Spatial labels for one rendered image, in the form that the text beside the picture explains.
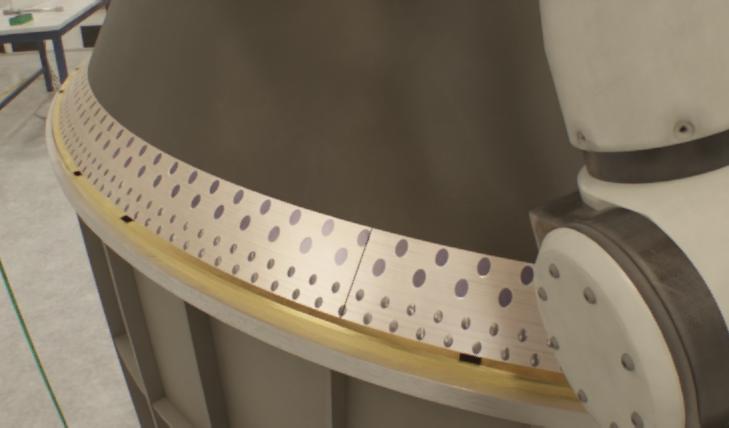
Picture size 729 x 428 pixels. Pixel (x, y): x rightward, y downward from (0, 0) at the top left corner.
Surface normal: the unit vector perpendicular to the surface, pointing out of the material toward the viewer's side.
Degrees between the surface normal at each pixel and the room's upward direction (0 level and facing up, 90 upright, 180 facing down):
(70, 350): 0
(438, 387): 90
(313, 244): 43
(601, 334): 107
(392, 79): 62
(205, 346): 90
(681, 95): 82
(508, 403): 90
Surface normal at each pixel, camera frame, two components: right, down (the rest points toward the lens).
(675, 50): -0.25, 0.35
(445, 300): -0.23, -0.31
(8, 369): 0.02, -0.86
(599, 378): -0.93, 0.36
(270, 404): -0.51, 0.43
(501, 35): -0.31, 0.00
